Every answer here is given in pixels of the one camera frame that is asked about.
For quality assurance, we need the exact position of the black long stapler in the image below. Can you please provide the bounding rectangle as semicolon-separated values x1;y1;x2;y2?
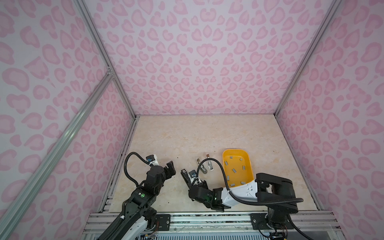
181;169;192;189

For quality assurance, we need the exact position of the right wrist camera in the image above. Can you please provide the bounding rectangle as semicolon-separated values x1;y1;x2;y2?
188;170;197;183

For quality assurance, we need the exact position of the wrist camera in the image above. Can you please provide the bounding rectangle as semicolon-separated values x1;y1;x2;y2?
146;155;159;167
188;170;197;183

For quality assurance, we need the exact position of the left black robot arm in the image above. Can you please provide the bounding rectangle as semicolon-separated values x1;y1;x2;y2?
98;161;176;240

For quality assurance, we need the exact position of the aluminium frame left diagonal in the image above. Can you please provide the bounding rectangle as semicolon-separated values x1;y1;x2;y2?
1;73;114;240

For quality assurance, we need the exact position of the right black cable conduit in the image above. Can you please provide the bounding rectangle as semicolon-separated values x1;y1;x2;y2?
195;157;314;240

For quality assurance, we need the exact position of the grey mini stapler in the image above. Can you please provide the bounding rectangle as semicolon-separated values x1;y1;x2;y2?
197;158;208;174

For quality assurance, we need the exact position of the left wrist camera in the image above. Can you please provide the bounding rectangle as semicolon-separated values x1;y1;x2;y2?
146;155;159;167

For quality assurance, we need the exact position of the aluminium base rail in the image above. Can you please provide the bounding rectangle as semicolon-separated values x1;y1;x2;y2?
80;209;346;240

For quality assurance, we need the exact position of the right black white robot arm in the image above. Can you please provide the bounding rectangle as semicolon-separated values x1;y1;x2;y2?
184;171;304;231

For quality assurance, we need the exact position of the yellow plastic tray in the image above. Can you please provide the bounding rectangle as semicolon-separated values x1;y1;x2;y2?
222;149;255;188

